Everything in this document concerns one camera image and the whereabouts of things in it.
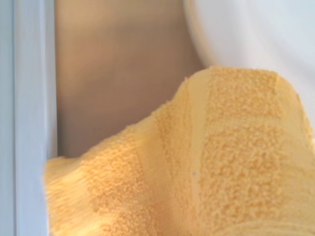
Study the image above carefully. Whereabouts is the white dinner plate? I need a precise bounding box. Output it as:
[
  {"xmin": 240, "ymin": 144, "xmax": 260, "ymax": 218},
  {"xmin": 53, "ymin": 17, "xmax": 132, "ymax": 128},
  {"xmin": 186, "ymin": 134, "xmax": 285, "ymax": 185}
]
[{"xmin": 183, "ymin": 0, "xmax": 315, "ymax": 139}]

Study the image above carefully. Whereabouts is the yellow terry towel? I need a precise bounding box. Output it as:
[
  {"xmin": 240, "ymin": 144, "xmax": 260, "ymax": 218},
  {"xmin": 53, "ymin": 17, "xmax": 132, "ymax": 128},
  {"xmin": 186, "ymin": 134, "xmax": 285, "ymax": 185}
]
[{"xmin": 43, "ymin": 65, "xmax": 315, "ymax": 236}]

